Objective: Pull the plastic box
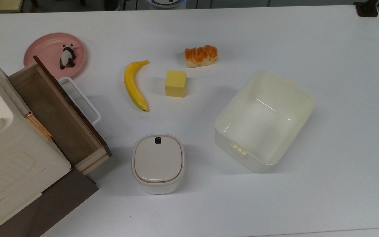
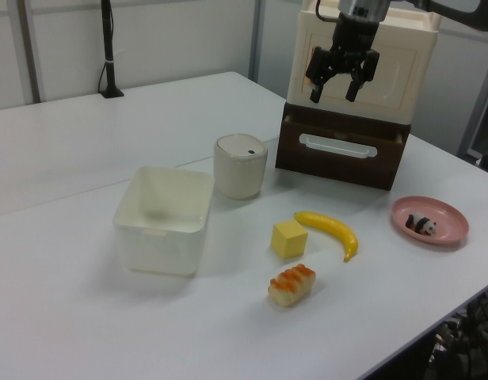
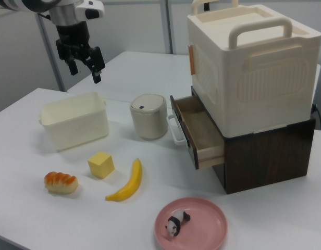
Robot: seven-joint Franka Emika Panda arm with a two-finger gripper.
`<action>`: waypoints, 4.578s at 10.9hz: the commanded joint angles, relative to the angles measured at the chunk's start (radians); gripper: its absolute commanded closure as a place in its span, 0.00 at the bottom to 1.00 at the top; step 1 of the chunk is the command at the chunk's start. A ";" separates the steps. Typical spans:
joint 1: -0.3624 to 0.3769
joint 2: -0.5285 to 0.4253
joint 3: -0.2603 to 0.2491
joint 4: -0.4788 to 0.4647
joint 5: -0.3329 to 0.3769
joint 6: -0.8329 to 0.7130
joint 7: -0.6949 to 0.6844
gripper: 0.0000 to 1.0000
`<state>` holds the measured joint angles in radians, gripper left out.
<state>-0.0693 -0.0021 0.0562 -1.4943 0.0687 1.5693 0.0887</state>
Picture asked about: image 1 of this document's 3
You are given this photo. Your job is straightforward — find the translucent white plastic box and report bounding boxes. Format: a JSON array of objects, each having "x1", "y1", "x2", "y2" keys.
[{"x1": 214, "y1": 69, "x2": 316, "y2": 173}]

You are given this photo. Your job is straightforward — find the yellow cube block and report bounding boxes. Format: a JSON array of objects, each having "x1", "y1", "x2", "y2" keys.
[{"x1": 165, "y1": 69, "x2": 187, "y2": 98}]

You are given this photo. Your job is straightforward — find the small beige lidded bin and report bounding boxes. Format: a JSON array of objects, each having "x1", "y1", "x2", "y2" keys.
[{"x1": 131, "y1": 134, "x2": 186, "y2": 195}]

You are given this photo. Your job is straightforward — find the toy bread loaf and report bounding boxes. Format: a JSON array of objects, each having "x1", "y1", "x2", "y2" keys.
[{"x1": 184, "y1": 45, "x2": 218, "y2": 68}]

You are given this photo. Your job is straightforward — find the yellow banana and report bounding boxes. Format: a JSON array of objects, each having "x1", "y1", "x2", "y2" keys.
[{"x1": 124, "y1": 60, "x2": 150, "y2": 112}]

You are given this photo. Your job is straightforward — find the panda toy figure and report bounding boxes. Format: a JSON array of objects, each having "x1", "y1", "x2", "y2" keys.
[{"x1": 60, "y1": 43, "x2": 77, "y2": 70}]

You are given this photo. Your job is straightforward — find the dark wooden cabinet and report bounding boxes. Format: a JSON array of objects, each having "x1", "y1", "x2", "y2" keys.
[{"x1": 0, "y1": 167, "x2": 99, "y2": 237}]

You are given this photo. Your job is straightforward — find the pink round plate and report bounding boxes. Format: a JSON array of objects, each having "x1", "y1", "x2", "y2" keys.
[{"x1": 23, "y1": 32, "x2": 86, "y2": 80}]

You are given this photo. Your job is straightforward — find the black table clamp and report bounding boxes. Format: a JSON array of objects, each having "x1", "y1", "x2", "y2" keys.
[{"x1": 353, "y1": 0, "x2": 379, "y2": 17}]

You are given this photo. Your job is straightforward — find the wooden drawer with white handle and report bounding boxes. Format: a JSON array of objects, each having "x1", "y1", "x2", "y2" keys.
[{"x1": 8, "y1": 55, "x2": 113, "y2": 175}]

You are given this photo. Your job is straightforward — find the cream storage box with handles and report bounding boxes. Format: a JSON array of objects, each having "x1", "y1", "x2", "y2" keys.
[{"x1": 0, "y1": 46, "x2": 71, "y2": 236}]

